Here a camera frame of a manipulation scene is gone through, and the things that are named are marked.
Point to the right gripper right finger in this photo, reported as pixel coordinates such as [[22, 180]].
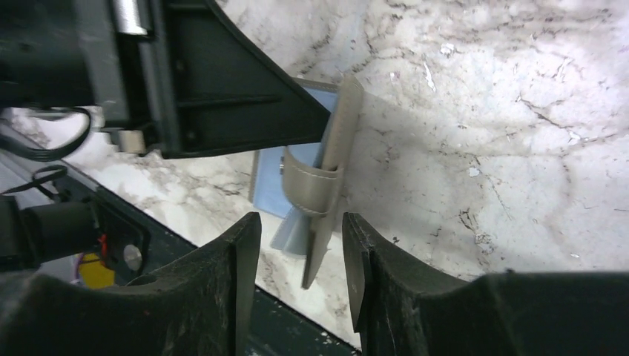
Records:
[[403, 306]]

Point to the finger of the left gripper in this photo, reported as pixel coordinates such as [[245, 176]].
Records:
[[212, 91]]

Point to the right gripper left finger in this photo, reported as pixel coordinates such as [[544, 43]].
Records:
[[199, 304]]

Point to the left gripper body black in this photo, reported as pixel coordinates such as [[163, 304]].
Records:
[[64, 54]]

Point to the grey leather card holder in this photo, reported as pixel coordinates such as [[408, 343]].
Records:
[[301, 184]]

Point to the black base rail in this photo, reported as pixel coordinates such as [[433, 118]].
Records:
[[83, 272]]

